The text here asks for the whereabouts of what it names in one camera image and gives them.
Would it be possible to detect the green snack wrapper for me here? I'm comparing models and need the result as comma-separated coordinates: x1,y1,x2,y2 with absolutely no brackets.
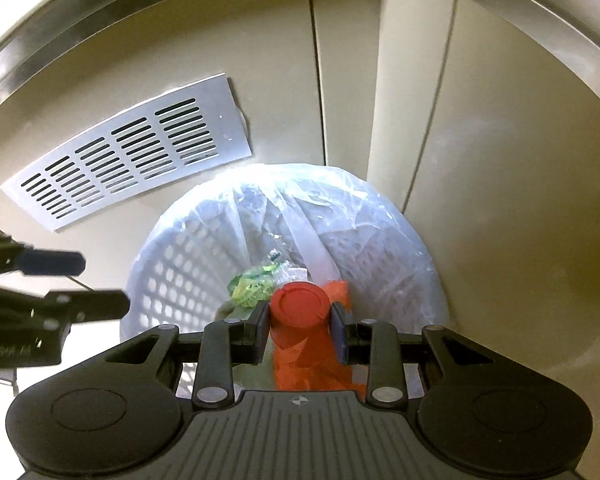
228,259,277,307

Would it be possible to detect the white lattice trash bin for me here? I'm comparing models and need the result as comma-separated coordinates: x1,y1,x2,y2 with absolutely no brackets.
119,162,451,397

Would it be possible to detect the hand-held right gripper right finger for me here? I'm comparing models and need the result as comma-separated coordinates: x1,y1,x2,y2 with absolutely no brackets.
331,304,501,406

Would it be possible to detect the bin with clear liner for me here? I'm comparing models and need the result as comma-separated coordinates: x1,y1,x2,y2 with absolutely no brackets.
119,162,451,356

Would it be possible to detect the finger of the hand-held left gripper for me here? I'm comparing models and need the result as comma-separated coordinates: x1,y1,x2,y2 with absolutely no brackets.
0,234,87,277
0,285,131,328

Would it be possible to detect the silver cabinet vent grille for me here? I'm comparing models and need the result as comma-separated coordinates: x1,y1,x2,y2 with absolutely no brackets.
0,73,254,234

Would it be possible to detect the orange plastic bag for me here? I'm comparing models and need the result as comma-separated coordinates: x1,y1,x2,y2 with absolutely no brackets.
274,279,369,392

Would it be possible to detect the beige kitchen cabinet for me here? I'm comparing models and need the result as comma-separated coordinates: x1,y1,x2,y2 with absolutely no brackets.
0,0,600,411

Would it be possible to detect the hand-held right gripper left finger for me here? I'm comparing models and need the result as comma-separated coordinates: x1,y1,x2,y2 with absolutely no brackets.
105,305,271,407

